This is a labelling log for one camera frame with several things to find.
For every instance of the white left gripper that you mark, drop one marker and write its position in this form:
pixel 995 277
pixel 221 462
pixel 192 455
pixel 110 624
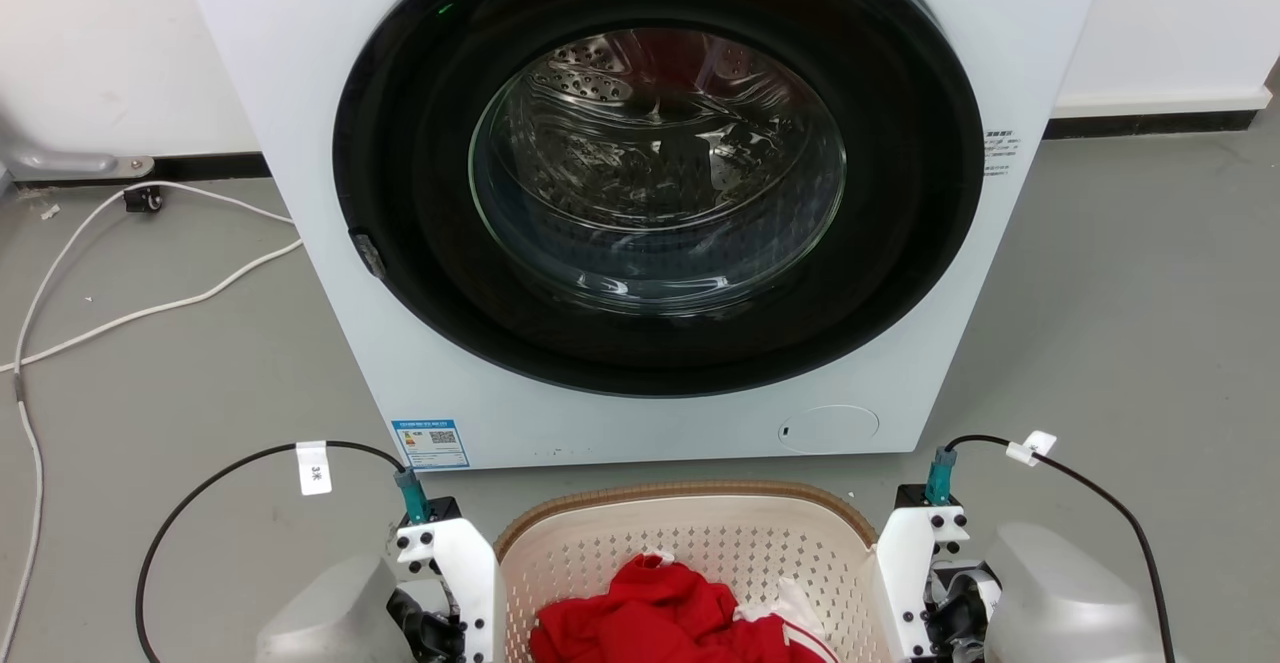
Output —
pixel 470 568

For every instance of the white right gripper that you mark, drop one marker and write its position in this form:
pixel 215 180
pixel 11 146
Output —
pixel 900 573

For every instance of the cream perforated laundry basket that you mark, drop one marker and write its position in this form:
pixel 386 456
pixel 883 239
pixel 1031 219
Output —
pixel 610 553

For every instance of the grey metal floor bracket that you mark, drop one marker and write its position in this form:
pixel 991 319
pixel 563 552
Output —
pixel 60 158

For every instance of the black round washer door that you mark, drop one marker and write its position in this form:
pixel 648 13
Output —
pixel 420 273

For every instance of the steel washer drum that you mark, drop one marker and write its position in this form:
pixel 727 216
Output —
pixel 650 173

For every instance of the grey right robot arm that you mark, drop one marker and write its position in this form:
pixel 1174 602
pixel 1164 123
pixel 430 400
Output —
pixel 1060 593

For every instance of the blue energy label sticker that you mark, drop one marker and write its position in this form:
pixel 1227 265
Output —
pixel 430 443

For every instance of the small printed text sticker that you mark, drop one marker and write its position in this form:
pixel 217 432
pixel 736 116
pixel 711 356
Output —
pixel 1000 151

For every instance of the white front-load washing machine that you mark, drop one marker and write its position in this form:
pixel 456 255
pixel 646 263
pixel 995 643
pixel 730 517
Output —
pixel 330 93

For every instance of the round white filter cover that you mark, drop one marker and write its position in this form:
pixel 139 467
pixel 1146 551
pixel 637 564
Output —
pixel 828 428

